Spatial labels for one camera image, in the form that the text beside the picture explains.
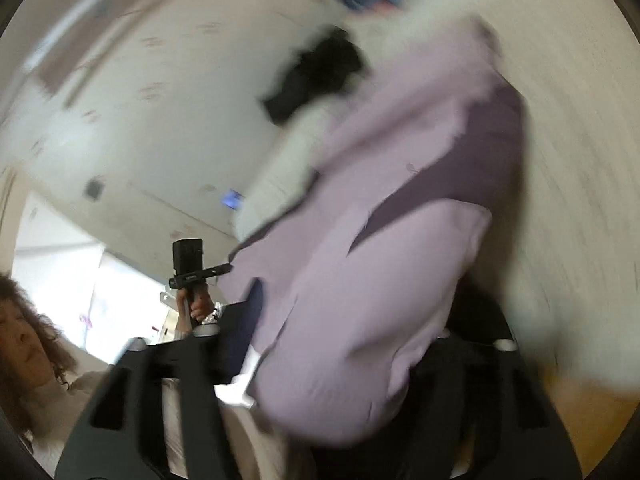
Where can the person head curly hair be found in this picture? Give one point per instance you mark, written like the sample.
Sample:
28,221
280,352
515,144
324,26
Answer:
32,355

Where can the white striped quilt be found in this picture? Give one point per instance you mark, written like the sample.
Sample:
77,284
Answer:
450,15

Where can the person left hand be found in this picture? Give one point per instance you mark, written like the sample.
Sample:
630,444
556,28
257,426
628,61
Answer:
196,310

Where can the white pillow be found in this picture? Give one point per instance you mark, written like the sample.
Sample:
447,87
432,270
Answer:
285,173

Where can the floral bed sheet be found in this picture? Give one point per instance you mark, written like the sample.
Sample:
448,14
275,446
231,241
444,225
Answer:
563,254

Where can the lilac purple jacket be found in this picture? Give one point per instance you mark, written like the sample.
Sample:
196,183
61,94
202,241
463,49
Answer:
359,275

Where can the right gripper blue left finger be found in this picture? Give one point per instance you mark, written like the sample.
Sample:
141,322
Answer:
120,434

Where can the black garment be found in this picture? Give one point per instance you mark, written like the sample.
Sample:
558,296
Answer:
324,68

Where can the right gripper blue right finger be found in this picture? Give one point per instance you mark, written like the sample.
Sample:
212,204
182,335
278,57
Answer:
474,386

